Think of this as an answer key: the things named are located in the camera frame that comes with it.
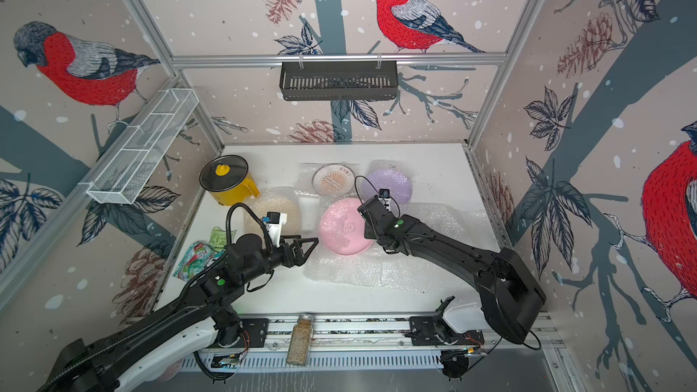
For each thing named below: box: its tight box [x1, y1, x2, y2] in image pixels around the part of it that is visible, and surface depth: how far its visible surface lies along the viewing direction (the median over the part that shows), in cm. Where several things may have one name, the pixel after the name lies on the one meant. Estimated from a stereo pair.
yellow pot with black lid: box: [198, 154, 261, 206], surface depth 100 cm
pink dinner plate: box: [319, 197, 374, 255], surface depth 90 cm
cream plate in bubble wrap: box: [243, 186, 302, 237], surface depth 100 cm
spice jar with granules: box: [285, 313, 315, 367], surface depth 70 cm
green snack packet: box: [172, 241, 226, 283], surface depth 85 cm
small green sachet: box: [208, 225, 237, 252], surface depth 93 cm
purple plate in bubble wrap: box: [361, 159, 415, 206], surface depth 108 cm
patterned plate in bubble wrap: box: [294, 161, 361, 199], surface depth 111 cm
